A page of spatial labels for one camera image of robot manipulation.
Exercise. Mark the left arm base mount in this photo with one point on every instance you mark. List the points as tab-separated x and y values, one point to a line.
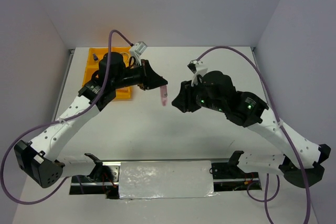
105	183

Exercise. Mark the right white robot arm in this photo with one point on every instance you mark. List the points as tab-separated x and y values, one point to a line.
300	160

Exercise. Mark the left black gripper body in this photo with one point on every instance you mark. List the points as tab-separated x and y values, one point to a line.
143	84

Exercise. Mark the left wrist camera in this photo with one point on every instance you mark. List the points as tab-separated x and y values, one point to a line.
137	50

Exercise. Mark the small purple-capped glue bottle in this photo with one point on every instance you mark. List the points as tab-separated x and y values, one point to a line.
95	57

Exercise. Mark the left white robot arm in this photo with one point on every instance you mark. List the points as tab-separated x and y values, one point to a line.
38	158

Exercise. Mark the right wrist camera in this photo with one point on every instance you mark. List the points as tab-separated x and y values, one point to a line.
198	68

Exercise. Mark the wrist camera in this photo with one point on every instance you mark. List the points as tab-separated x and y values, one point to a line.
198	68
137	50

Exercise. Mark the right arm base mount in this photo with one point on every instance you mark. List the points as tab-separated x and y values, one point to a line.
230	178

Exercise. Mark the beige masking tape roll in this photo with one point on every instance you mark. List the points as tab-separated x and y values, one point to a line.
126	57

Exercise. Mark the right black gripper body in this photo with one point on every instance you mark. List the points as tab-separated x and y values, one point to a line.
193	96

